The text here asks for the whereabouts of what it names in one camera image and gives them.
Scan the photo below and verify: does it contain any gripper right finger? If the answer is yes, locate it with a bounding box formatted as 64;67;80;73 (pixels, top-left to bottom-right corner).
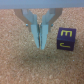
39;7;63;50

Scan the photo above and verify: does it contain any purple block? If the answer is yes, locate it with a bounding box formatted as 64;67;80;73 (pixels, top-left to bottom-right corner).
56;27;77;52

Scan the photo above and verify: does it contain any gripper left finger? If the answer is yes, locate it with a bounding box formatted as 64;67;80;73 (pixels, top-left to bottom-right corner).
14;8;42;50

